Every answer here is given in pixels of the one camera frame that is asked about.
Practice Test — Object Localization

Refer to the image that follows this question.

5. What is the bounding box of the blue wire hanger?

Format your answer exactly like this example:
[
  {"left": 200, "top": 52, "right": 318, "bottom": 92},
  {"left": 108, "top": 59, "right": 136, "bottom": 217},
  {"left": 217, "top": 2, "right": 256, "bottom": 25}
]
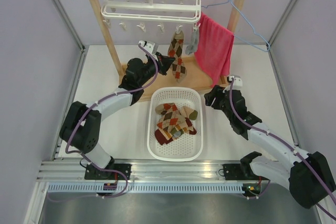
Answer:
[{"left": 204, "top": 0, "right": 271, "bottom": 52}]

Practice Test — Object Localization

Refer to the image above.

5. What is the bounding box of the purple cable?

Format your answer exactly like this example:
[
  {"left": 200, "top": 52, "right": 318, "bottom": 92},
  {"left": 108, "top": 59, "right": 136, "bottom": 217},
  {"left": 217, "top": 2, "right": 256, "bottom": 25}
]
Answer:
[
  {"left": 228, "top": 78, "right": 336, "bottom": 223},
  {"left": 47, "top": 44, "right": 160, "bottom": 203}
]

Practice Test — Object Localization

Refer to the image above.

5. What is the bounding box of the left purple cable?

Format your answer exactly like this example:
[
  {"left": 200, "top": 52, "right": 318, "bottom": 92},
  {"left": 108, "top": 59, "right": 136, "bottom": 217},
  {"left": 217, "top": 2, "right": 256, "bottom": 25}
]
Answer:
[{"left": 47, "top": 44, "right": 160, "bottom": 203}]

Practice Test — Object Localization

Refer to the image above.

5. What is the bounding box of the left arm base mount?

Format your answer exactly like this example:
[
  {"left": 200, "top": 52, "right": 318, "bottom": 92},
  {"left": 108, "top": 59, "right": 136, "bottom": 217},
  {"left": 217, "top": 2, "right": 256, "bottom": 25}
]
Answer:
[{"left": 84, "top": 159, "right": 132, "bottom": 181}]

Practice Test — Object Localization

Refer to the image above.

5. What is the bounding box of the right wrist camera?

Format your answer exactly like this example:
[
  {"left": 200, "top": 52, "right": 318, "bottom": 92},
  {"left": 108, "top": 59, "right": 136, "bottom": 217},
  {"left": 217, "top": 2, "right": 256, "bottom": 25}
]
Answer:
[{"left": 225, "top": 75, "right": 243, "bottom": 91}]

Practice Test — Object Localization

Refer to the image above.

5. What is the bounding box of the pink towel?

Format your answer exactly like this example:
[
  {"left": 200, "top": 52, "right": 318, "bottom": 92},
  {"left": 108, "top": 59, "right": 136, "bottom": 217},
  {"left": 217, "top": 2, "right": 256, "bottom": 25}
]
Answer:
[{"left": 194, "top": 13, "right": 234, "bottom": 87}]

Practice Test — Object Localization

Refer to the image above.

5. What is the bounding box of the argyle sock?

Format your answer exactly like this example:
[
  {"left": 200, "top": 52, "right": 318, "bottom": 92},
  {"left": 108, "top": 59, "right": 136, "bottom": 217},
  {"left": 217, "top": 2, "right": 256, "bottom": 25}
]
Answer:
[
  {"left": 155, "top": 103, "right": 185, "bottom": 135},
  {"left": 167, "top": 31, "right": 187, "bottom": 83}
]

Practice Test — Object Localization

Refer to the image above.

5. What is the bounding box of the white perforated plastic basket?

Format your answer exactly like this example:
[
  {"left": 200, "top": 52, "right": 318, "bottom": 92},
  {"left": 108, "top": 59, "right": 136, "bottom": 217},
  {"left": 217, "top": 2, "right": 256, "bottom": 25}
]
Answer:
[{"left": 146, "top": 87, "right": 203, "bottom": 162}]

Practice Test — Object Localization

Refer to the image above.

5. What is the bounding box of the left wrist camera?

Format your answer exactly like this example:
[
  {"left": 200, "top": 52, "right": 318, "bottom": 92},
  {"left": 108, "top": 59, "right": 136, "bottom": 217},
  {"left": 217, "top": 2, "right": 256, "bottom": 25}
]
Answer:
[{"left": 138, "top": 40, "right": 158, "bottom": 61}]

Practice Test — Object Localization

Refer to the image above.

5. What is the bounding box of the wooden clothes rack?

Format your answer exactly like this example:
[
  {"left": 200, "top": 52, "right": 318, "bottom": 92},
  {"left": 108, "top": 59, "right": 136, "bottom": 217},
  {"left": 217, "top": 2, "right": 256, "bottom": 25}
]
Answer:
[{"left": 89, "top": 0, "right": 245, "bottom": 102}]

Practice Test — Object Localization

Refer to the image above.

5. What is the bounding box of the aluminium frame post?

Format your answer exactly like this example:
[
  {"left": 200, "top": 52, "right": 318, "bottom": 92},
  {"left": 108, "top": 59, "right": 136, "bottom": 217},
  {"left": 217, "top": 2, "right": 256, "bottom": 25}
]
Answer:
[
  {"left": 267, "top": 0, "right": 299, "bottom": 50},
  {"left": 51, "top": 0, "right": 85, "bottom": 52}
]

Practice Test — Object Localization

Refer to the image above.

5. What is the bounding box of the white slotted cable duct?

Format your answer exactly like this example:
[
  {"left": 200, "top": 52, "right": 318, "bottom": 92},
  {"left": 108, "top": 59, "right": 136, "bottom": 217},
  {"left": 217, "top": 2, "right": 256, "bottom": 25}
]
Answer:
[{"left": 48, "top": 182, "right": 245, "bottom": 194}]

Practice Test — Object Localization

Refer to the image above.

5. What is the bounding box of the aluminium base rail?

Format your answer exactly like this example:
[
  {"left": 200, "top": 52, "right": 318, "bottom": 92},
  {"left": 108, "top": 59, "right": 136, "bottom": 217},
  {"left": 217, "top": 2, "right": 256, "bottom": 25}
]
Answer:
[{"left": 37, "top": 158, "right": 257, "bottom": 183}]

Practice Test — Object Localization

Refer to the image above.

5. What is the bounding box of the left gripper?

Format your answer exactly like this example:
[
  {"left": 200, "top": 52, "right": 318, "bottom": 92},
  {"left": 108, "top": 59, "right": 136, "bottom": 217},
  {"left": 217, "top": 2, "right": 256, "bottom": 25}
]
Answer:
[{"left": 138, "top": 52, "right": 176, "bottom": 86}]

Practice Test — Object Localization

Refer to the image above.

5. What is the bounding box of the right aluminium frame post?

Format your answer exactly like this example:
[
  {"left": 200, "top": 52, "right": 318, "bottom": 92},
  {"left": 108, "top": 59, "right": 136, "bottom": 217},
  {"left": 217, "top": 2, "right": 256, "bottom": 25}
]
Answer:
[{"left": 267, "top": 0, "right": 299, "bottom": 50}]

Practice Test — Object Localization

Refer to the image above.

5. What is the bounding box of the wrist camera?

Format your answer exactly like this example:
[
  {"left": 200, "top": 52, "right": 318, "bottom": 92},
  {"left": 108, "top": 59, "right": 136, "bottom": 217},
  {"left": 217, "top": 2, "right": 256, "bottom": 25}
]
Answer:
[
  {"left": 225, "top": 75, "right": 243, "bottom": 91},
  {"left": 138, "top": 40, "right": 158, "bottom": 61}
]

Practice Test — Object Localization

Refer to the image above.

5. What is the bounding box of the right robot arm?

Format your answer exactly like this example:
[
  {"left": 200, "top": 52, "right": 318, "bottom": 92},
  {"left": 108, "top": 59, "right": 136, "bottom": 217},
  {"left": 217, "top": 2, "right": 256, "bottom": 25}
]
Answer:
[{"left": 204, "top": 84, "right": 335, "bottom": 209}]

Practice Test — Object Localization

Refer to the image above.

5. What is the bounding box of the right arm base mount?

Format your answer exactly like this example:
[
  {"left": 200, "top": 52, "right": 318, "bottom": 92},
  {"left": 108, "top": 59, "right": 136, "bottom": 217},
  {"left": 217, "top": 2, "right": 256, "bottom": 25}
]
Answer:
[{"left": 218, "top": 151, "right": 270, "bottom": 200}]

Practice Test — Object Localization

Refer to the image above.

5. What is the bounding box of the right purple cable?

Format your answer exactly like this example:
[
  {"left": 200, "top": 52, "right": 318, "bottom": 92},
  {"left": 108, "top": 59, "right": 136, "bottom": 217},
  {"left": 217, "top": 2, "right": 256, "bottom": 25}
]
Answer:
[{"left": 228, "top": 78, "right": 336, "bottom": 223}]

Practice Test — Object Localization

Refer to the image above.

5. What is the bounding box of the beige striped sock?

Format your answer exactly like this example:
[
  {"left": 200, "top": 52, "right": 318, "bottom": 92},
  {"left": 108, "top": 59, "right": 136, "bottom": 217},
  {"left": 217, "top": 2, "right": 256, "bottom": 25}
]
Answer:
[
  {"left": 183, "top": 122, "right": 197, "bottom": 135},
  {"left": 154, "top": 106, "right": 198, "bottom": 145}
]

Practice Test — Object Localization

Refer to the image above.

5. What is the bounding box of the white clip sock hanger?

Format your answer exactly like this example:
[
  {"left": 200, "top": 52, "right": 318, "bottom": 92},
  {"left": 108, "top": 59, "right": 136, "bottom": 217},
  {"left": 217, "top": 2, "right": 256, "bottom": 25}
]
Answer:
[{"left": 101, "top": 0, "right": 202, "bottom": 33}]

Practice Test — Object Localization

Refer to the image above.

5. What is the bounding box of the left aluminium frame post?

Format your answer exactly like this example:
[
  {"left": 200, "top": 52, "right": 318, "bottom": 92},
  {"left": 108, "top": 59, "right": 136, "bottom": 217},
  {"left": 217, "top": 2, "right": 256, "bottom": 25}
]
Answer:
[{"left": 51, "top": 0, "right": 85, "bottom": 52}]

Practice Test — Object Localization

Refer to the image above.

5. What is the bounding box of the grey sock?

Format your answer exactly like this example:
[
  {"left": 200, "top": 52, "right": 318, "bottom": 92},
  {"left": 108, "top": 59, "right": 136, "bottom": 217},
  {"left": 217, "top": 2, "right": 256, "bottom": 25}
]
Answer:
[
  {"left": 173, "top": 130, "right": 184, "bottom": 138},
  {"left": 185, "top": 30, "right": 200, "bottom": 55}
]

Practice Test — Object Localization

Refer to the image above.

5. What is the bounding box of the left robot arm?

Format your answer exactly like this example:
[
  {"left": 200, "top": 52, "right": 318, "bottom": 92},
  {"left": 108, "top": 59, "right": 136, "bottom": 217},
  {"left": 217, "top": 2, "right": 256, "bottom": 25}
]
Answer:
[{"left": 59, "top": 52, "right": 174, "bottom": 179}]

